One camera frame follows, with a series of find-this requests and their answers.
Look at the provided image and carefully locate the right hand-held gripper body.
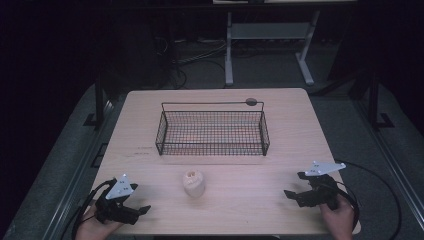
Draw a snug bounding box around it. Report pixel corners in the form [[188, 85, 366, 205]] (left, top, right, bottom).
[[297, 160, 347, 211]]

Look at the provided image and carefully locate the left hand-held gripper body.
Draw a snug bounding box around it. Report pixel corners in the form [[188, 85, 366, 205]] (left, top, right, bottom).
[[94, 173, 141, 225]]

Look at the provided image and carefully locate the cream cylindrical roll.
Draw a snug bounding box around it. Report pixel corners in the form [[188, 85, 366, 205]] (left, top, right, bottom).
[[182, 169, 207, 198]]

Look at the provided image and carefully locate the black wire basket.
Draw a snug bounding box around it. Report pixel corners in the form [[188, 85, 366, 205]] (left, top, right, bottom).
[[155, 98, 271, 157]]

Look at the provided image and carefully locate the person's right hand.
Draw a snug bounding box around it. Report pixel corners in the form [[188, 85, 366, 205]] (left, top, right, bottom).
[[318, 194, 355, 240]]

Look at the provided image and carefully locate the person's left hand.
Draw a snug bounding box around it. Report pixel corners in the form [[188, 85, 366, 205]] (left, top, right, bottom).
[[75, 204, 125, 240]]

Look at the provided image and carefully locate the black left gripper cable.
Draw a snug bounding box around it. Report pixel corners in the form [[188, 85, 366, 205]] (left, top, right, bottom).
[[70, 179, 117, 240]]

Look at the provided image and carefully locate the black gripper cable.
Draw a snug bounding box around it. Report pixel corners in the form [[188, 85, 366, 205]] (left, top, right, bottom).
[[70, 179, 117, 240], [334, 159, 403, 240]]

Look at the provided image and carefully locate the aluminium frame rail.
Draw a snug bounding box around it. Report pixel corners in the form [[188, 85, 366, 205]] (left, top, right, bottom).
[[41, 99, 116, 240], [352, 99, 424, 232]]

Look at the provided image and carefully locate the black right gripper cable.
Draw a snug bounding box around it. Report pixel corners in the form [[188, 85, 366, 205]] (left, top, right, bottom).
[[334, 159, 403, 240]]

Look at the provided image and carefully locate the black metal stand post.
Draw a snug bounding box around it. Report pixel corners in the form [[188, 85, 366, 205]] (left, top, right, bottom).
[[83, 74, 107, 128], [366, 71, 395, 130]]

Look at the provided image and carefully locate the bundle of floor cables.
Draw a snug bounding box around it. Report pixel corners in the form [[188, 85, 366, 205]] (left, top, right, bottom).
[[159, 35, 231, 90]]

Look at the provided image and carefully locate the white metal desk frame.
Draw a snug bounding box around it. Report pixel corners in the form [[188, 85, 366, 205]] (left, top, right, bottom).
[[212, 0, 358, 87]]

